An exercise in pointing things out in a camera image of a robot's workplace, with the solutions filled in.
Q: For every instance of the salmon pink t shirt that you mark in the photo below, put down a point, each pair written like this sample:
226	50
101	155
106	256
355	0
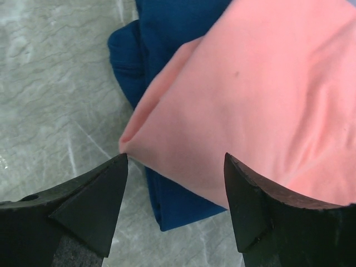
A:
273	84

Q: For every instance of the folded blue t shirt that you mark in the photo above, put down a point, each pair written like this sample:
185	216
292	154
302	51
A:
138	52

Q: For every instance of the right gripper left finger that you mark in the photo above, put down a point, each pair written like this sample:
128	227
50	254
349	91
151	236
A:
71	224

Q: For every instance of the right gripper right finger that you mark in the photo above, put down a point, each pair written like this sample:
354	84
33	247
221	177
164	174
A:
275	226

